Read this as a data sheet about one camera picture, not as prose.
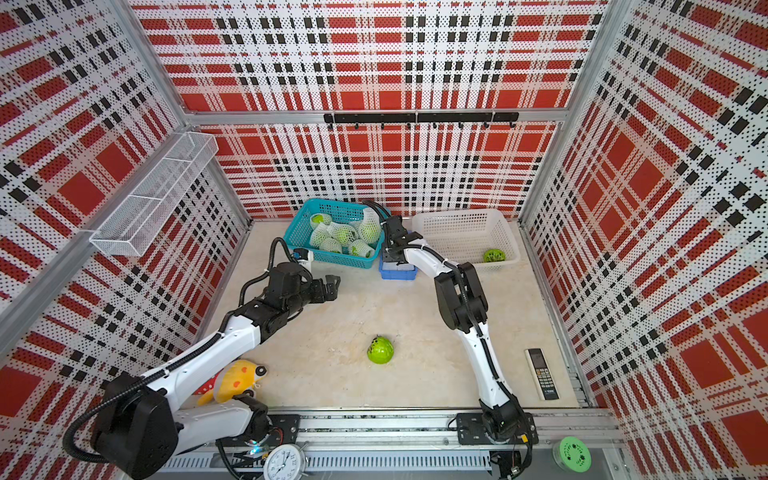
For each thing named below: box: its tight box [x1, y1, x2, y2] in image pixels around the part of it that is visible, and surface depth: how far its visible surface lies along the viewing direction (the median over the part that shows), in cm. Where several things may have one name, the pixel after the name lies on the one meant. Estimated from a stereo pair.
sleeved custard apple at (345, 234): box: [330, 223, 359, 246], surface depth 110 cm
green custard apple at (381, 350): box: [367, 336, 395, 365], surface depth 83 cm
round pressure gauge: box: [263, 444, 306, 480], surface depth 68 cm
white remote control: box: [524, 348, 561, 401], surface depth 83 cm
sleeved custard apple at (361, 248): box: [348, 239, 375, 259], surface depth 104 cm
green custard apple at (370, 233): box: [360, 223, 381, 244], surface depth 106 cm
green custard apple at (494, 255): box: [484, 249, 507, 263], surface depth 103 cm
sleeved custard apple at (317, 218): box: [310, 213, 332, 230], surface depth 114 cm
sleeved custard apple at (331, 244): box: [319, 237, 342, 253], surface depth 107 cm
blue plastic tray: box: [379, 252, 418, 280], surface depth 103 cm
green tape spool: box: [552, 436, 592, 473], surface depth 68 cm
